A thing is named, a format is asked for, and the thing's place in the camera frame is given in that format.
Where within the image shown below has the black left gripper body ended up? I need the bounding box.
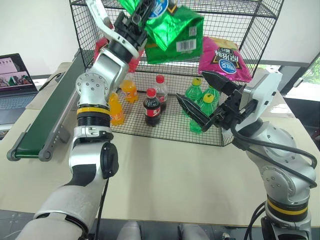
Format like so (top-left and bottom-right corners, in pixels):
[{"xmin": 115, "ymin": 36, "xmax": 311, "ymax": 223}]
[{"xmin": 113, "ymin": 11, "xmax": 149, "ymax": 51}]

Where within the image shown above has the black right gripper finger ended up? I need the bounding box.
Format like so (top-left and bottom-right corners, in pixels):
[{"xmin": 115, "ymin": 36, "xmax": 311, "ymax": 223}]
[
  {"xmin": 201, "ymin": 70, "xmax": 239, "ymax": 96},
  {"xmin": 175, "ymin": 92, "xmax": 216, "ymax": 133}
]

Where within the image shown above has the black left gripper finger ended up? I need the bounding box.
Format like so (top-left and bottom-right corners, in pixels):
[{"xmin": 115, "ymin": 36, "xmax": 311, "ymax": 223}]
[{"xmin": 133, "ymin": 0, "xmax": 161, "ymax": 24}]

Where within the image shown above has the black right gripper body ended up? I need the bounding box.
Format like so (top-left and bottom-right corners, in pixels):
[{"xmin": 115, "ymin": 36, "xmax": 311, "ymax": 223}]
[{"xmin": 206, "ymin": 84, "xmax": 251, "ymax": 131}]

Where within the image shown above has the green chip bag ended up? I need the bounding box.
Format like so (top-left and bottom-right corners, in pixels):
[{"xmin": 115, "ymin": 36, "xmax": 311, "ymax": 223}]
[
  {"xmin": 117, "ymin": 0, "xmax": 204, "ymax": 53},
  {"xmin": 144, "ymin": 17, "xmax": 205, "ymax": 65}
]

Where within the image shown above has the green conveyor belt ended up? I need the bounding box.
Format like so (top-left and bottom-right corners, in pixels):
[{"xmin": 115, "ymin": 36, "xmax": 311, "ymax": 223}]
[{"xmin": 6, "ymin": 48, "xmax": 87, "ymax": 163}]

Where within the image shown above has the green bottle yellow cap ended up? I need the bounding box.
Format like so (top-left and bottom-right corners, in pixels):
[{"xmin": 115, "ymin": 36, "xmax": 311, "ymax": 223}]
[
  {"xmin": 184, "ymin": 77, "xmax": 204, "ymax": 104},
  {"xmin": 204, "ymin": 84, "xmax": 221, "ymax": 104},
  {"xmin": 189, "ymin": 92, "xmax": 218, "ymax": 133}
]

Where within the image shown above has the magenta chip bag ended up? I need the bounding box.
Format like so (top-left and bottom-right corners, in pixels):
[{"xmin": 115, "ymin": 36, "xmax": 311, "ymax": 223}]
[{"xmin": 198, "ymin": 36, "xmax": 254, "ymax": 83}]

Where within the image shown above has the cola bottle red cap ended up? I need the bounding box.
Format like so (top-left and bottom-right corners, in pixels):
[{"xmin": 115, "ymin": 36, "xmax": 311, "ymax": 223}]
[
  {"xmin": 143, "ymin": 87, "xmax": 162, "ymax": 128},
  {"xmin": 152, "ymin": 74, "xmax": 169, "ymax": 115}
]

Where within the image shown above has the red chip bag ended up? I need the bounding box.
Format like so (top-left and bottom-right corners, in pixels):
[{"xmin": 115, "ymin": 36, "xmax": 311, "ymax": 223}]
[{"xmin": 93, "ymin": 37, "xmax": 146, "ymax": 74}]

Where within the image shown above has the flat green chip bag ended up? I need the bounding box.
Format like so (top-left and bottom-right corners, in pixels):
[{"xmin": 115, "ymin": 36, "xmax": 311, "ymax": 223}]
[{"xmin": 144, "ymin": 17, "xmax": 205, "ymax": 65}]

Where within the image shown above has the orange soda bottle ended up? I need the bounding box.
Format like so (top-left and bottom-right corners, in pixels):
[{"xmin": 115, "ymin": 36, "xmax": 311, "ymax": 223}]
[
  {"xmin": 119, "ymin": 72, "xmax": 139, "ymax": 104},
  {"xmin": 107, "ymin": 92, "xmax": 125, "ymax": 126}
]

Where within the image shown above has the open laptop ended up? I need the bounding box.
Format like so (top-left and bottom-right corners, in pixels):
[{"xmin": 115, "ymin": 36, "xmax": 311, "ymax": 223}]
[{"xmin": 0, "ymin": 52, "xmax": 39, "ymax": 125}]

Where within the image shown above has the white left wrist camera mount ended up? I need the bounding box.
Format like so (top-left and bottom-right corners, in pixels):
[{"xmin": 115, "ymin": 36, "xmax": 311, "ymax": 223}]
[{"xmin": 85, "ymin": 0, "xmax": 140, "ymax": 60}]

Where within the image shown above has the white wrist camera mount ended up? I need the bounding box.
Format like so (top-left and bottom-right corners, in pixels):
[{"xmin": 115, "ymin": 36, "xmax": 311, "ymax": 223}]
[
  {"xmin": 238, "ymin": 69, "xmax": 284, "ymax": 124},
  {"xmin": 85, "ymin": 0, "xmax": 140, "ymax": 60}
]

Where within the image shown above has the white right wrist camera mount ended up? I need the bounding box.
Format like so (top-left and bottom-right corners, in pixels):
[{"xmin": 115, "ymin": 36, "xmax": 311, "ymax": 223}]
[{"xmin": 238, "ymin": 69, "xmax": 284, "ymax": 124}]

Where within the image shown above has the black wire mesh rack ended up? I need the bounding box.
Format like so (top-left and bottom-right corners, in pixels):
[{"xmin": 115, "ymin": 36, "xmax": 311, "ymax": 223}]
[{"xmin": 68, "ymin": 0, "xmax": 286, "ymax": 148}]

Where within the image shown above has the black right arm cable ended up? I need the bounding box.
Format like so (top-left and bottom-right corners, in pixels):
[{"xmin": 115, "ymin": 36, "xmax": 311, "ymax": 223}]
[{"xmin": 230, "ymin": 101, "xmax": 318, "ymax": 189}]

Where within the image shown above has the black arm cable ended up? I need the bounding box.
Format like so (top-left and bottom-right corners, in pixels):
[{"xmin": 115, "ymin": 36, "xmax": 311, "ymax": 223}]
[
  {"xmin": 230, "ymin": 101, "xmax": 318, "ymax": 189},
  {"xmin": 95, "ymin": 174, "xmax": 111, "ymax": 240}
]

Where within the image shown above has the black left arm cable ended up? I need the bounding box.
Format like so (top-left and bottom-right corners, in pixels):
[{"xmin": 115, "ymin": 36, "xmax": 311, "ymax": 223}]
[{"xmin": 95, "ymin": 174, "xmax": 111, "ymax": 240}]

